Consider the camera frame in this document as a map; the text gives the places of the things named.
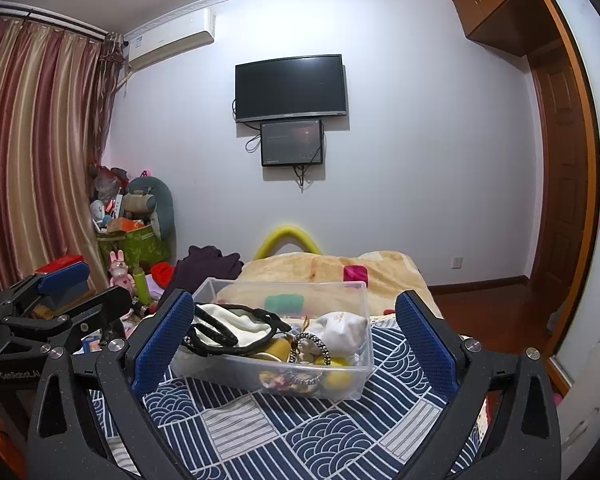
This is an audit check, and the white black-strapped bag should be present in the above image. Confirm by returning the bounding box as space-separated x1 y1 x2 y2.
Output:
182 302 291 358

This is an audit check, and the yellow round ball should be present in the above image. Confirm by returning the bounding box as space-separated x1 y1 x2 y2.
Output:
322 358 353 391

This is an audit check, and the white drawstring pouch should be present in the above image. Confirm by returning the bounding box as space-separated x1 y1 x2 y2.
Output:
306 311 368 359

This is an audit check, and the clear plastic storage box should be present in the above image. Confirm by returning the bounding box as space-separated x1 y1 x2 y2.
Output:
171 278 373 401

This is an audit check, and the dried flower bundle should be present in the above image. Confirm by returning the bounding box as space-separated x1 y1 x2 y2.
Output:
259 370 306 393

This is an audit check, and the black white braided cord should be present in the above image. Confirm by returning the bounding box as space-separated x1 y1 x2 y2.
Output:
284 331 333 387

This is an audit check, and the red box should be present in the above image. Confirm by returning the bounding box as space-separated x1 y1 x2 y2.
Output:
35 255 84 274

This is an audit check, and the pink rabbit toy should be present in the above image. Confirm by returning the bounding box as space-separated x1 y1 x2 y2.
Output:
109 249 135 296

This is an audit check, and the green bottle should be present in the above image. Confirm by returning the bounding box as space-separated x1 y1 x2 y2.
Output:
132 266 152 306

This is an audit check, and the red plush item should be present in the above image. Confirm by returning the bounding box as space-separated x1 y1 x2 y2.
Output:
150 261 174 289

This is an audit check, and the teal plush pillow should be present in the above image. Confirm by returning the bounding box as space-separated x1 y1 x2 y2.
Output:
121 177 174 240

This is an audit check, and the blue patterned bedspread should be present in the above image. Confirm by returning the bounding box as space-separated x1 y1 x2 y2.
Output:
144 316 445 479

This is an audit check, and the dark purple clothing pile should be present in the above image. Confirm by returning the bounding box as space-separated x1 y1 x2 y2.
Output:
158 246 244 307

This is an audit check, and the striped curtain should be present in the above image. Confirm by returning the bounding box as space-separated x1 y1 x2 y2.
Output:
0 15 124 290

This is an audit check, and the beige fluffy blanket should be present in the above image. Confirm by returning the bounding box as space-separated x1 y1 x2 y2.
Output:
216 250 442 318

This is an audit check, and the green sponge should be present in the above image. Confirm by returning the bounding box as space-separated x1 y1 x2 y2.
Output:
264 294 304 316

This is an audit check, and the yellow foam arch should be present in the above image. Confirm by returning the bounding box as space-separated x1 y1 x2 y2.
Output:
252 224 322 260

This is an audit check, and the pink sponge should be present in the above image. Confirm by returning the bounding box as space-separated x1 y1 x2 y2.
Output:
342 264 368 285

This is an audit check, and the wooden door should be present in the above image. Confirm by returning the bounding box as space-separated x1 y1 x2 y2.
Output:
529 40 593 356

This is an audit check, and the white air conditioner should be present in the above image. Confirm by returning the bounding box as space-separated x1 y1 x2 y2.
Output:
128 9 215 70

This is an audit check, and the wooden overhead cabinet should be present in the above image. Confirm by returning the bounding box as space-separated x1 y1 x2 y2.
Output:
452 0 559 56

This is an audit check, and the white wall socket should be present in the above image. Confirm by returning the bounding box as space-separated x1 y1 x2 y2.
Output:
452 257 464 269

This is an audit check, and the small wall monitor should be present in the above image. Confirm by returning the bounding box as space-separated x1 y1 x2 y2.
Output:
260 119 324 167

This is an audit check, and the large wall television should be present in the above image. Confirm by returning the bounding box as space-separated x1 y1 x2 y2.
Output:
235 54 348 122

